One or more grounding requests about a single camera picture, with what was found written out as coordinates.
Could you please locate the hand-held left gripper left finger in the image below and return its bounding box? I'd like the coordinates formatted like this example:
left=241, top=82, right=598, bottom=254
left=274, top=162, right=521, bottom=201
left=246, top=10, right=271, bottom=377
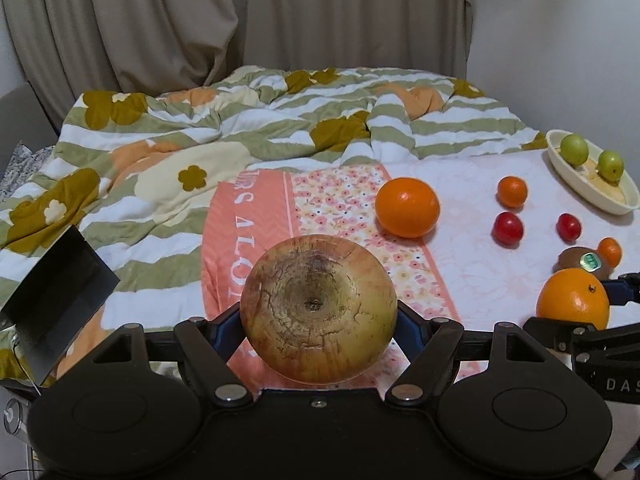
left=92, top=305, right=253, bottom=408

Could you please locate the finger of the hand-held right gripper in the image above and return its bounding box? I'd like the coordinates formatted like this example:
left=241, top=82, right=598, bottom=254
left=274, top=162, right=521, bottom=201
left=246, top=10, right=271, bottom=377
left=602, top=271, right=640, bottom=307
left=522, top=316, right=581, bottom=356

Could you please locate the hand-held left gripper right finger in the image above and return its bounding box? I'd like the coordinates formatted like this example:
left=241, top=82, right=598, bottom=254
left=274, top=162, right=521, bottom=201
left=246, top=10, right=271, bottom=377
left=382, top=304, right=548, bottom=408

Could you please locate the large orange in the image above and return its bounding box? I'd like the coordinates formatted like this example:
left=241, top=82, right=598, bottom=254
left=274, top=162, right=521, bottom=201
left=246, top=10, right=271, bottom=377
left=536, top=268, right=612, bottom=331
left=375, top=177, right=441, bottom=239

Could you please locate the small tangerine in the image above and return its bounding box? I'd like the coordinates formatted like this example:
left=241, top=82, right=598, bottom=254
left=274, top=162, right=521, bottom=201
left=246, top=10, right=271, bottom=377
left=497, top=176, right=529, bottom=209
left=597, top=237, right=622, bottom=268

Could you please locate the brown kiwi with sticker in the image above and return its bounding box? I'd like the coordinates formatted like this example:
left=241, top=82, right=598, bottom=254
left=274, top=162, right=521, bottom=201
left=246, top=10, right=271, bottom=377
left=557, top=246, right=612, bottom=281

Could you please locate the red cherry tomato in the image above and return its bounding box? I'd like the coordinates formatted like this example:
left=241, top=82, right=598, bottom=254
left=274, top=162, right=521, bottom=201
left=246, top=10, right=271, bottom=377
left=492, top=211, right=524, bottom=247
left=556, top=213, right=582, bottom=242

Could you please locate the large russet brown apple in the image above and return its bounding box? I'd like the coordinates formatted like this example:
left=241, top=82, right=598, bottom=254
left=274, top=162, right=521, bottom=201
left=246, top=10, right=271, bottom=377
left=240, top=235, right=399, bottom=385

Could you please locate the white oval bowl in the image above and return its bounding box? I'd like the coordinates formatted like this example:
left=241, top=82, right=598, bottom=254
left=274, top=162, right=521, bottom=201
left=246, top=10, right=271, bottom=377
left=545, top=129, right=640, bottom=217

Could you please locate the pink floral bed sheet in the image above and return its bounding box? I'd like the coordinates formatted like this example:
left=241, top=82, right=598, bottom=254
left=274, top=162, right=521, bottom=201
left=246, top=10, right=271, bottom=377
left=200, top=149, right=640, bottom=393

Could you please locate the floral striped blanket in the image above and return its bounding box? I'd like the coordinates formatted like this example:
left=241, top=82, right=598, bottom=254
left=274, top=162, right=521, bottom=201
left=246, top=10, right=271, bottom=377
left=0, top=66, right=548, bottom=381

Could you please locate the grey patterned cloth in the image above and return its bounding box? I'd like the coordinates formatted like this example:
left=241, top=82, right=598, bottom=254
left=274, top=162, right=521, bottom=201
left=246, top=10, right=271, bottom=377
left=0, top=141, right=56, bottom=201

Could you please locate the beige bed headboard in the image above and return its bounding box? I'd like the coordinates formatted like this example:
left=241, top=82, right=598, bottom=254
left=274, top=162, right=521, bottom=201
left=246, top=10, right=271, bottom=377
left=0, top=82, right=60, bottom=181

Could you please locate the beige curtain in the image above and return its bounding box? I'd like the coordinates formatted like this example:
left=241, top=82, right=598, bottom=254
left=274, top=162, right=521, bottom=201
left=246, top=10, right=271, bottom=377
left=0, top=0, right=472, bottom=118

